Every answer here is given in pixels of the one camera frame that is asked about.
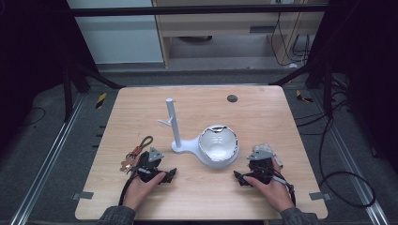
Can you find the white cabinet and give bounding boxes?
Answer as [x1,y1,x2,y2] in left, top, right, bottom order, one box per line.
[66,0,165,65]

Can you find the wooden background desk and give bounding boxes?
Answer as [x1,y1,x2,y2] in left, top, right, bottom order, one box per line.
[152,0,329,68]

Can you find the black metal frame stand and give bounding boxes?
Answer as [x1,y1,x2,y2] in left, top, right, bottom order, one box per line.
[61,54,126,124]
[268,57,334,120]

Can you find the thin black floor cable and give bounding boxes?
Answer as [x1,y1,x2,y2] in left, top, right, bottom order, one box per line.
[18,106,47,128]

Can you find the left hand-held gripper cable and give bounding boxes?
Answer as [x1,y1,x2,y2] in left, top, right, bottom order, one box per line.
[117,170,140,207]

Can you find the keychain with green cord loop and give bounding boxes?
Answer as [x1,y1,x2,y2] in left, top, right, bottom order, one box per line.
[119,135,155,173]

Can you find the white jewellery stand with dish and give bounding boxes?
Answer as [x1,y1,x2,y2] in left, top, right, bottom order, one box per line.
[157,97,240,170]

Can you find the yellow black hazard tape strip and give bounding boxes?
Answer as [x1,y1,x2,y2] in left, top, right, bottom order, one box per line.
[95,92,108,110]
[295,89,314,104]

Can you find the right hand-held gripper cable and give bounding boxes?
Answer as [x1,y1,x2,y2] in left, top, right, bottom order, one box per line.
[272,175,298,208]

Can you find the hand-held gripper cable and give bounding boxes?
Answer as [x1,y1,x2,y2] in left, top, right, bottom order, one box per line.
[117,170,140,207]
[272,175,298,208]

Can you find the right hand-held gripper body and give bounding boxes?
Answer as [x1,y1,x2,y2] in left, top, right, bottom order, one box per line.
[246,147,278,186]

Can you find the person's right hand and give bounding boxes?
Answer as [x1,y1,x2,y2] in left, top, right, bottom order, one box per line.
[243,157,296,214]

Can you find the grey metal table bracket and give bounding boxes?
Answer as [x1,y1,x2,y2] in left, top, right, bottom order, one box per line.
[308,191,332,202]
[71,190,95,202]

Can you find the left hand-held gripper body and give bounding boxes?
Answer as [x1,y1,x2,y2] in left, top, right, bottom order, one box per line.
[134,146,170,185]

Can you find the black hanging cables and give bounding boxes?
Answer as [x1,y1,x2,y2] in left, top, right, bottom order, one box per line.
[269,11,312,68]

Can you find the black horizontal frame bar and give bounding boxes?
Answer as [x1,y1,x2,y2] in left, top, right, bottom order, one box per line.
[67,3,329,18]

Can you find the aluminium floor rail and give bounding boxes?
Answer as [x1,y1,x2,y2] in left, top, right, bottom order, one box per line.
[311,90,390,225]
[8,93,87,225]

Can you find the person's left hand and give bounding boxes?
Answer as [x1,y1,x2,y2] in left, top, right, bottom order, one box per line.
[121,172,167,211]

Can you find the black floor cable loop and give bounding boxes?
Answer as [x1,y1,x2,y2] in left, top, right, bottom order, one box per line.
[317,115,377,209]

